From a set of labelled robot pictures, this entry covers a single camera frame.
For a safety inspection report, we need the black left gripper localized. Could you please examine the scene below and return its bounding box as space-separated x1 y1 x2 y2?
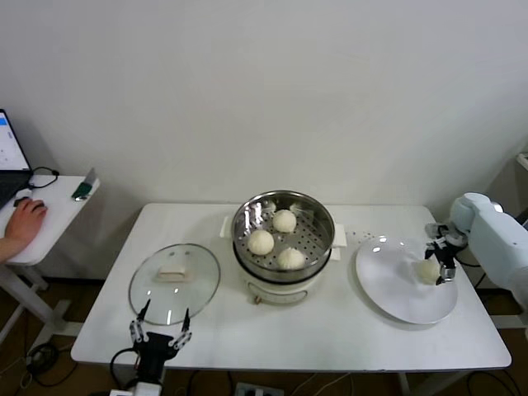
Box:
130 299 193 383

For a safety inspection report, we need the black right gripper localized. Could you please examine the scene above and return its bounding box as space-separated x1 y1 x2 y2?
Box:
424 241 457 286

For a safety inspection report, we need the white steamed baozi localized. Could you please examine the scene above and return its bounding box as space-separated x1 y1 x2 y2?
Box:
247 229 276 256
276 247 306 271
271 209 298 233
414 260 441 285

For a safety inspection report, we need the glass lid with white handle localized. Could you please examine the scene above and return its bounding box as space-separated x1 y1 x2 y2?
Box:
128 243 221 327

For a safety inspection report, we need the person's forearm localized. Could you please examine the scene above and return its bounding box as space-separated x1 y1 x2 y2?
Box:
0 238 24 267

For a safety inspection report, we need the perforated steel steamer basket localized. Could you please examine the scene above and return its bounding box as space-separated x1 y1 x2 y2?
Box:
230 190 335 285

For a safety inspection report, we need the person's bare hand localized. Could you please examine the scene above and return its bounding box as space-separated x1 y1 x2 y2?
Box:
4 199 49 251

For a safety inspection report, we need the white round plate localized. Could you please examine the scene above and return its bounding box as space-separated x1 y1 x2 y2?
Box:
355 234 458 325

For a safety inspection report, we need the grey floor power strip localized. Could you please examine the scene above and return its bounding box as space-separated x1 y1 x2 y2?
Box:
233 382 285 396

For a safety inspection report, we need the white electric cooker pot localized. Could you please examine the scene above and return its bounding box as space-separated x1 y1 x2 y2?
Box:
221 214 347 306

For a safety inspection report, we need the white side table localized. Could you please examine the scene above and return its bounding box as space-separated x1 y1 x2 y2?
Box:
0 175 101 343

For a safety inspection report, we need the black laptop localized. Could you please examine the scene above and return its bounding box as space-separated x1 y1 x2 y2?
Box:
0 107 33 210

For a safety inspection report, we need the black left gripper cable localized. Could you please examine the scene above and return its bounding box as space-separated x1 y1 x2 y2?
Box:
109 348 144 393

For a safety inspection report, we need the black floor cable coil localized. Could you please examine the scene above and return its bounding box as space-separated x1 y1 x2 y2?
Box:
16 342 83 389

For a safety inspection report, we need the green handled knife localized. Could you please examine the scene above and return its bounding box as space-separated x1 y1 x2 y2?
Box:
70 167 97 203

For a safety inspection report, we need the black cable on side table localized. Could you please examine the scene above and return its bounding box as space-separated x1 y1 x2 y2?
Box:
26 167 59 191

